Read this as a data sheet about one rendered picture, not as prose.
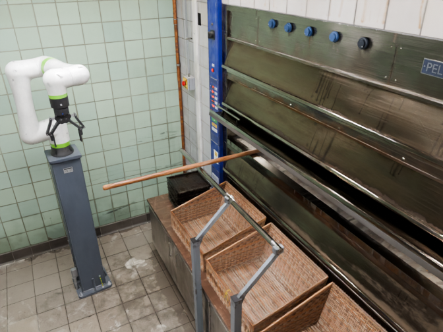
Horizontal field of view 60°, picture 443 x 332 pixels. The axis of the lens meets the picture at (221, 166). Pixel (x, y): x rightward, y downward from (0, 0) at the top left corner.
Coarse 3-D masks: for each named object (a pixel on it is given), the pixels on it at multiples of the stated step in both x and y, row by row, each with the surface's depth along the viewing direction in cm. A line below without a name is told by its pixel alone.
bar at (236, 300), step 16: (192, 160) 253; (208, 176) 234; (224, 192) 217; (224, 208) 214; (240, 208) 202; (208, 224) 214; (256, 224) 190; (192, 240) 214; (272, 240) 179; (192, 256) 219; (272, 256) 176; (192, 272) 226; (256, 272) 177; (240, 304) 177; (240, 320) 182
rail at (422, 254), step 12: (228, 120) 245; (240, 132) 231; (264, 144) 212; (276, 156) 200; (312, 180) 177; (348, 204) 159; (384, 228) 144; (396, 240) 140; (420, 252) 132; (432, 264) 128
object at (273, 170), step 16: (240, 144) 273; (256, 160) 251; (272, 176) 236; (304, 192) 215; (320, 208) 201; (336, 224) 191; (352, 224) 188; (368, 240) 177; (384, 256) 167; (400, 272) 160; (416, 272) 159; (416, 288) 155; (432, 288) 151
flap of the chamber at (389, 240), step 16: (224, 112) 269; (256, 128) 244; (256, 144) 216; (272, 144) 220; (288, 160) 200; (304, 160) 204; (320, 176) 187; (336, 176) 190; (320, 192) 173; (336, 192) 172; (352, 192) 174; (368, 208) 162; (384, 208) 164; (368, 224) 150; (384, 224) 151; (400, 224) 153; (416, 240) 142; (432, 240) 144; (416, 256) 133; (432, 256) 134; (432, 272) 128
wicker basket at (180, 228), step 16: (208, 192) 288; (176, 208) 280; (192, 208) 287; (208, 208) 295; (256, 208) 259; (176, 224) 273; (192, 224) 287; (224, 224) 287; (240, 224) 275; (208, 240) 270; (224, 240) 270; (208, 256) 240; (224, 256) 247
